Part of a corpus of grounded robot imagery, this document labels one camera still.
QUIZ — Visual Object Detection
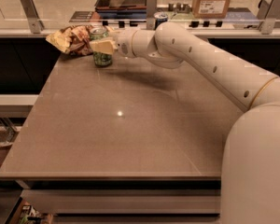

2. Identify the green soda can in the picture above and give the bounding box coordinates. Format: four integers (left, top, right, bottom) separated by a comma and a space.
90, 26, 112, 67

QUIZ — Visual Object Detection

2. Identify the right metal glass bracket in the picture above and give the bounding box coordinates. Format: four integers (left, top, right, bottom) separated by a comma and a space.
259, 0, 280, 35

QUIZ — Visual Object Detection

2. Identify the brown chip bag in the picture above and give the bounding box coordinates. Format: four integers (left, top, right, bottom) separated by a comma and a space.
46, 25, 92, 56

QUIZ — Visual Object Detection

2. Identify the table drawer front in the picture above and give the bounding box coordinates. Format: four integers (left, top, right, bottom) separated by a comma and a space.
21, 189, 220, 215

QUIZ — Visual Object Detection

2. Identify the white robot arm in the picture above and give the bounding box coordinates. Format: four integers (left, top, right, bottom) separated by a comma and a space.
90, 22, 280, 224

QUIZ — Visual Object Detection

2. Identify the blue energy drink can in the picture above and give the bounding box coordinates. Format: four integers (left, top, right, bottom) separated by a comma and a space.
154, 12, 168, 28

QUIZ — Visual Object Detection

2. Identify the metal glass bracket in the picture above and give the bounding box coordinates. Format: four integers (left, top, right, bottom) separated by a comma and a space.
147, 0, 157, 30
20, 0, 44, 34
259, 0, 280, 35

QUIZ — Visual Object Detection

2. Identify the cardboard box with label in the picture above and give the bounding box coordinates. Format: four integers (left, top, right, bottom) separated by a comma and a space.
192, 0, 231, 18

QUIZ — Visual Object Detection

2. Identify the middle metal glass bracket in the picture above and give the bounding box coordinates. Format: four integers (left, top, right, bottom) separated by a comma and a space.
147, 0, 157, 30

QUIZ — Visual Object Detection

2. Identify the left metal glass bracket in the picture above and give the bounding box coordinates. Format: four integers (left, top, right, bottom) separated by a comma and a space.
20, 0, 44, 34

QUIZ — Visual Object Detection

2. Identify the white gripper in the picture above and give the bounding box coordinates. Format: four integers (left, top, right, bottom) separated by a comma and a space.
90, 26, 137, 58

